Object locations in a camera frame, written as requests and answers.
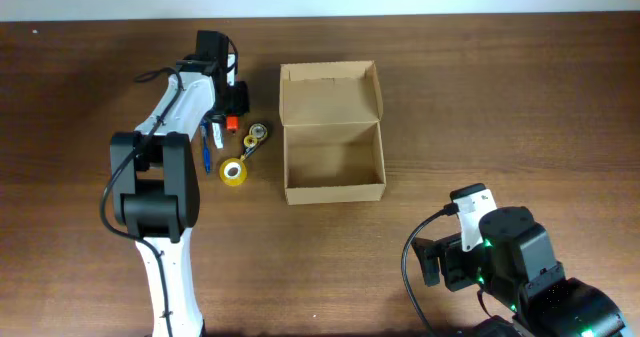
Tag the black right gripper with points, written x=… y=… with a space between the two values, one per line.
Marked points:
x=430 y=262

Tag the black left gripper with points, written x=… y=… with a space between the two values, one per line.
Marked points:
x=235 y=100

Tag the orange highlighter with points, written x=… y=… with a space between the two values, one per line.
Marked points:
x=232 y=123

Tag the small white eraser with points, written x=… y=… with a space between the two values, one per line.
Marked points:
x=217 y=135

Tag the yellow clear tape roll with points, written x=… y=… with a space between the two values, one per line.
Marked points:
x=233 y=172

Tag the brown cardboard box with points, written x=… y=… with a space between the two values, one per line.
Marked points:
x=331 y=116

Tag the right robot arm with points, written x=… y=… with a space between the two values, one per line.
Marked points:
x=515 y=264

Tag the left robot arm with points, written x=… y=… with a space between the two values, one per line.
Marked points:
x=152 y=197

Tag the yellow correction tape dispenser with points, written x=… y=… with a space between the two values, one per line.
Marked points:
x=257 y=135

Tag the blue ballpoint pen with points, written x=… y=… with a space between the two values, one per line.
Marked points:
x=205 y=147

